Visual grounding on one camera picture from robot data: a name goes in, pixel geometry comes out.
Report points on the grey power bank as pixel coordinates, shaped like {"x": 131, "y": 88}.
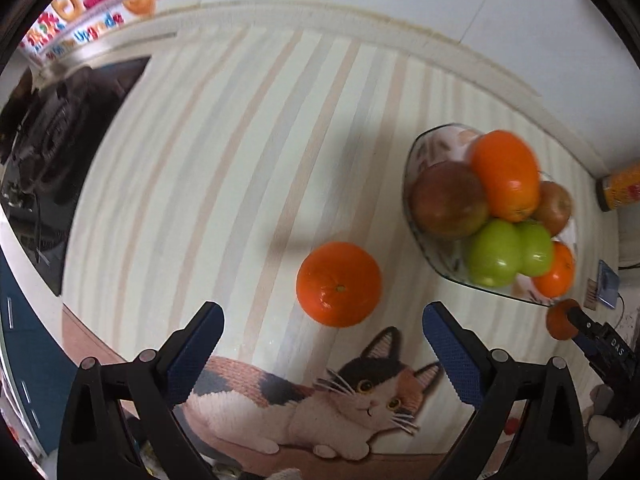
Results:
{"x": 607, "y": 285}

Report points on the black gas stove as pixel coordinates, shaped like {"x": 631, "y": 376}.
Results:
{"x": 75, "y": 125}

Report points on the blue kitchen cabinet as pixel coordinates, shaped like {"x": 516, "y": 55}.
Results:
{"x": 20, "y": 350}

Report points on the striped cat-print table mat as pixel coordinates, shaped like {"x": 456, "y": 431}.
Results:
{"x": 200, "y": 160}

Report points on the small brown card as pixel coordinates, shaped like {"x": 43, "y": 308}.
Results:
{"x": 591, "y": 294}

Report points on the oval floral ceramic plate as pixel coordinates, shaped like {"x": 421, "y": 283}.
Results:
{"x": 440, "y": 147}

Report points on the green apple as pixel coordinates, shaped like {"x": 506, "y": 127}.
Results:
{"x": 536, "y": 250}
{"x": 492, "y": 255}

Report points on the dark soy sauce bottle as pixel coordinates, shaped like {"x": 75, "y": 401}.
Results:
{"x": 620, "y": 187}

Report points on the cherry tomato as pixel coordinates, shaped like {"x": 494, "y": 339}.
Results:
{"x": 510, "y": 426}

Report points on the large orange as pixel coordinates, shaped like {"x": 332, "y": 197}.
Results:
{"x": 505, "y": 175}

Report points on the red-brown apple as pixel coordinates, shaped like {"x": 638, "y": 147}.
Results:
{"x": 445, "y": 200}
{"x": 555, "y": 207}

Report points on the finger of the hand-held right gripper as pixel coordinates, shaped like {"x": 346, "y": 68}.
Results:
{"x": 582, "y": 320}
{"x": 590, "y": 347}

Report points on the small orange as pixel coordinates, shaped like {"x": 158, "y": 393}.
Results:
{"x": 557, "y": 272}
{"x": 339, "y": 282}

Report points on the dark reddish orange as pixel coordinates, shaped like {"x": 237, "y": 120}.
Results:
{"x": 555, "y": 321}

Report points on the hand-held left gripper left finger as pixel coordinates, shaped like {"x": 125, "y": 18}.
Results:
{"x": 192, "y": 355}

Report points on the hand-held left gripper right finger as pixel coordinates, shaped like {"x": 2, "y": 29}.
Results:
{"x": 452, "y": 355}

